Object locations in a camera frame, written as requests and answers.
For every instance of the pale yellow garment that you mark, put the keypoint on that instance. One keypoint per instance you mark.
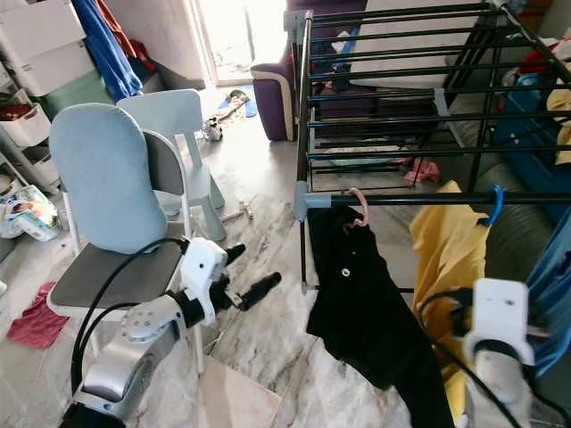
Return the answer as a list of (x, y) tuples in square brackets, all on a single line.
[(560, 125)]

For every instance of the purple armchair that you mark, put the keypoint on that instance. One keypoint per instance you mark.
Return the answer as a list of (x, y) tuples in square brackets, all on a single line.
[(272, 107)]

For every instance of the black garment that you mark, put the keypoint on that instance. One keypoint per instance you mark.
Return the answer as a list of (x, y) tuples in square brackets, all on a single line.
[(366, 303)]

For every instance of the pink clothes hanger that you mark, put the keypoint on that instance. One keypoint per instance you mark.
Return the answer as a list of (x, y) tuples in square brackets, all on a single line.
[(364, 207)]

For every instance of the mustard yellow garment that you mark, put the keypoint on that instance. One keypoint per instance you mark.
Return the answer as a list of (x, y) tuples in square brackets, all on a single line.
[(446, 250)]

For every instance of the blue floor mat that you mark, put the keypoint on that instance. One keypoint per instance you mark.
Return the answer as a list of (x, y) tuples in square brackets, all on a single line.
[(248, 109)]

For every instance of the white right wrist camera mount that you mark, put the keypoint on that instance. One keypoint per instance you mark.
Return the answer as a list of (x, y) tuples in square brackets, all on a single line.
[(500, 312)]

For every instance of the black metal drying rack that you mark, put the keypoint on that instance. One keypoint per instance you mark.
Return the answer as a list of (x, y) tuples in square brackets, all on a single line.
[(410, 201)]

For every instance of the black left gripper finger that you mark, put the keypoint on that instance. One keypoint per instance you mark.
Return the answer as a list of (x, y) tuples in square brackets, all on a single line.
[(261, 289), (235, 254)]

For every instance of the blue plastic clothes hanger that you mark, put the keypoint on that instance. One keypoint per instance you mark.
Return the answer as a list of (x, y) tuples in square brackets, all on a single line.
[(498, 207)]

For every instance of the blue hanging cloth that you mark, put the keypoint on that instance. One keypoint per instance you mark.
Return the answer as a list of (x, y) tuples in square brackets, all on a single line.
[(107, 53)]

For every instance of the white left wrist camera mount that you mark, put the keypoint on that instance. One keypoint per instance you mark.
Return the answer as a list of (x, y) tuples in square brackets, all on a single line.
[(203, 267)]

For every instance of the small pink cloth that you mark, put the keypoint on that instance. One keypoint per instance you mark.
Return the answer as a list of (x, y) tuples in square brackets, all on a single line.
[(424, 171)]

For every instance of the bright blue garment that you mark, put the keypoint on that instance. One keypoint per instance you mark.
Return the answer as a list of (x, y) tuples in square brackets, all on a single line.
[(553, 276)]

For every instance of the dark blue clothes pile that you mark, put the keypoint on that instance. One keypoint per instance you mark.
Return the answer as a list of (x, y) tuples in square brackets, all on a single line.
[(526, 134)]

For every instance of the white lidded storage box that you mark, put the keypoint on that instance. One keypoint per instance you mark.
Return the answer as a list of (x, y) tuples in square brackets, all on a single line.
[(45, 40)]

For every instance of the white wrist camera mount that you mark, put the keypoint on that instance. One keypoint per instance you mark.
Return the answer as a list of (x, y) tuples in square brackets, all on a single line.
[(203, 267), (500, 312)]

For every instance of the red cloth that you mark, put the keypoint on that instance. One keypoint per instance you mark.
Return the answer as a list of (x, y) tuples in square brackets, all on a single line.
[(36, 321)]

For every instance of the green plastic bin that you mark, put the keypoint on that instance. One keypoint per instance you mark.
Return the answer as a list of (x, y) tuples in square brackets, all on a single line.
[(76, 94)]

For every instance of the white basket shelf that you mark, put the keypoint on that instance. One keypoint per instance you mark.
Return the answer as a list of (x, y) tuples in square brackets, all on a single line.
[(20, 129)]

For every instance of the white padded board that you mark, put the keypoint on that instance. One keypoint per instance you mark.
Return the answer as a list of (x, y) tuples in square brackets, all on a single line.
[(419, 45)]

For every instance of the printed plastic bag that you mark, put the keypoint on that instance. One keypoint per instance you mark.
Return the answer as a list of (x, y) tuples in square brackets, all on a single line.
[(31, 214)]

